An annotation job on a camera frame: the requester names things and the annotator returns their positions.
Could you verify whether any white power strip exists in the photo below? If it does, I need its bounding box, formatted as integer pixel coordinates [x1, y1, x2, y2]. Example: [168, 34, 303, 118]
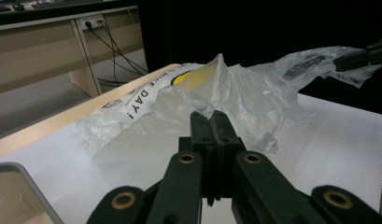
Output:
[79, 14, 105, 31]

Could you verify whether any beige tray with grey rim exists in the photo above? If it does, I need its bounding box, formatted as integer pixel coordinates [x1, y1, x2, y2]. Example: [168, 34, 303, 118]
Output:
[0, 161, 65, 224]

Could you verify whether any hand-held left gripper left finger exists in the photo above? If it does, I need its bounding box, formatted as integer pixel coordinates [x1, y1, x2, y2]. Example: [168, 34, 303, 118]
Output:
[178, 110, 219, 207]

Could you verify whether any long light wooden desk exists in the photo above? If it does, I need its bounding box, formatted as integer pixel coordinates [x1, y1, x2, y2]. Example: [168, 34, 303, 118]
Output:
[0, 0, 147, 98]

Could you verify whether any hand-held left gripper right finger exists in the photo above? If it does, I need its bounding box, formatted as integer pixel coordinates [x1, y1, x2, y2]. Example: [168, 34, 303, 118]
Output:
[209, 110, 248, 201]

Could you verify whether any black curtain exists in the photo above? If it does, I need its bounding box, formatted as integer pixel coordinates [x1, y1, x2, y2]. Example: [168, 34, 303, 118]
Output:
[136, 0, 382, 117]

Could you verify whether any light wooden table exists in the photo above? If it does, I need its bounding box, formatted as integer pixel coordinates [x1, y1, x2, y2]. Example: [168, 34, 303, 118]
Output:
[0, 63, 181, 163]

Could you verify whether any black cable bundle under desk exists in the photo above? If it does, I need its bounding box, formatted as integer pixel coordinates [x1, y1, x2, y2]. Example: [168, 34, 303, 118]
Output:
[85, 20, 149, 88]

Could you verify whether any clear plastic bag yellow smiley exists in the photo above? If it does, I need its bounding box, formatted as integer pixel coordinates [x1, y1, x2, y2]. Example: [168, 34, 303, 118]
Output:
[76, 46, 382, 158]

